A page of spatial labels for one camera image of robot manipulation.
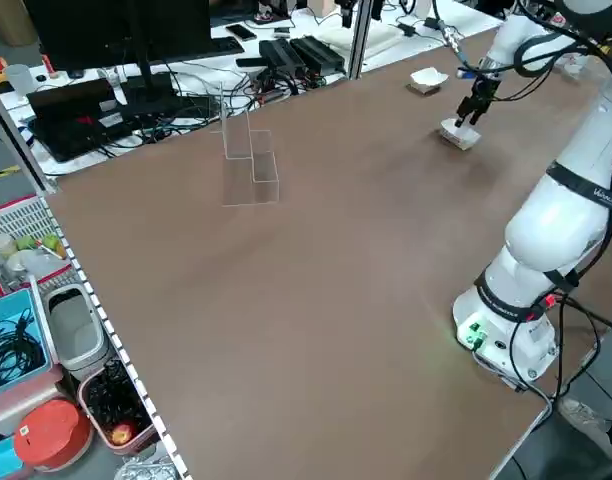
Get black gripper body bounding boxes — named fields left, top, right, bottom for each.
left=466, top=73, right=502, bottom=106

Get clear plastic stepped holder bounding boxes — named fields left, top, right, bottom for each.
left=208, top=82, right=281, bottom=208

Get clear acrylic bottle shelf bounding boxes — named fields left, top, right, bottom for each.
left=550, top=47, right=595, bottom=84

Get black power supply unit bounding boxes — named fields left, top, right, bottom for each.
left=258, top=38, right=307, bottom=76
left=289, top=35, right=347, bottom=74

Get small wooden box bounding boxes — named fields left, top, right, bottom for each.
left=305, top=0, right=337, bottom=19

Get white side bench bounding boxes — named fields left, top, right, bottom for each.
left=0, top=0, right=502, bottom=176

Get black smartphone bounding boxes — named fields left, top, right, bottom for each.
left=224, top=22, right=258, bottom=42

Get black keyboard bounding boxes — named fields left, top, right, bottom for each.
left=205, top=35, right=246, bottom=57

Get person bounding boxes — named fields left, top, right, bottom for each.
left=558, top=397, right=612, bottom=454

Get black monitor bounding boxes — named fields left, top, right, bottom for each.
left=23, top=0, right=213, bottom=101

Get black laptop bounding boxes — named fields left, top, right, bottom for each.
left=25, top=77, right=137, bottom=164

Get grey plastic bin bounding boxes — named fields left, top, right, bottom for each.
left=41, top=282, right=113, bottom=374

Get translucent plastic cup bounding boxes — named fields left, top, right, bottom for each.
left=5, top=63, right=40, bottom=97

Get pink plastic bin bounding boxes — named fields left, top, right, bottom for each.
left=77, top=357, right=161, bottom=457

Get brown cardboard box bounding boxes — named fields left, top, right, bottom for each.
left=0, top=0, right=40, bottom=47

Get white plastic basket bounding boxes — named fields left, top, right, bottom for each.
left=0, top=194, right=72, bottom=291

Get red apple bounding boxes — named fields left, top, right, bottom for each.
left=109, top=422, right=138, bottom=447

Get blue plastic bin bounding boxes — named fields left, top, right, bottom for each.
left=0, top=287, right=55, bottom=401

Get crumpled silver foil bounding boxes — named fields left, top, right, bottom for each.
left=114, top=452, right=190, bottom=480

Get red lidded container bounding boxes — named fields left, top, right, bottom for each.
left=13, top=397, right=95, bottom=474

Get blue plastic box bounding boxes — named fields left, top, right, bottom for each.
left=0, top=434, right=25, bottom=480

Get aluminium frame post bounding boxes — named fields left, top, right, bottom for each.
left=347, top=0, right=375, bottom=81
left=0, top=79, right=60, bottom=197

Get black base cables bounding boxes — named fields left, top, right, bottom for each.
left=505, top=292, right=612, bottom=401

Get tangled black desk cables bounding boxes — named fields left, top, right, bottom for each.
left=135, top=64, right=347, bottom=147

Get white slotted cable duct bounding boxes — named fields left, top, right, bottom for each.
left=44, top=193, right=193, bottom=480

